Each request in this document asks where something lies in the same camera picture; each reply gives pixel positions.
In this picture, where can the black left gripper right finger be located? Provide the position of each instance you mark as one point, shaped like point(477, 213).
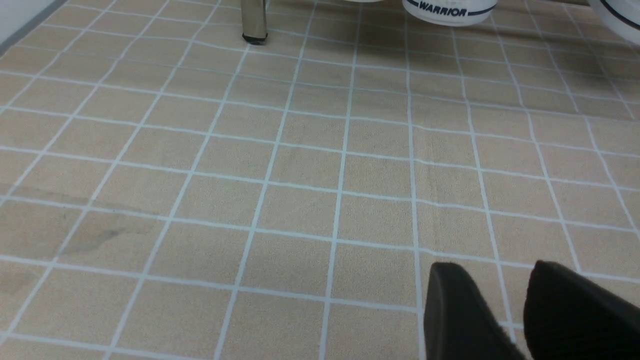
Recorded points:
point(568, 317)

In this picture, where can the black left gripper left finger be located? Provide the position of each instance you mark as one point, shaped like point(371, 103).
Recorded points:
point(457, 321)

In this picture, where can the navy canvas shoe white sole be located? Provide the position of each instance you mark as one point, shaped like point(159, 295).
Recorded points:
point(620, 16)

